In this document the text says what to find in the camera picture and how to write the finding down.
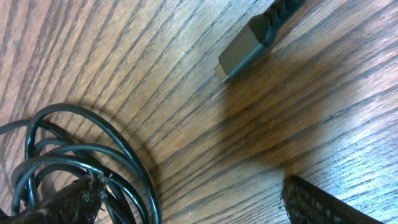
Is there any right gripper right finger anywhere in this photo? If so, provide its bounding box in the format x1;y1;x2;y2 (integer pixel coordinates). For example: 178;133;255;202
282;175;381;224

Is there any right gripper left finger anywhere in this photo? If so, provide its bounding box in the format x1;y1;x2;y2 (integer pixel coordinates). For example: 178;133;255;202
1;176;106;224

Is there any long black usb cable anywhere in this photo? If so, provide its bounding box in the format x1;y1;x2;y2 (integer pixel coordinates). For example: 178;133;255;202
213;0;307;83

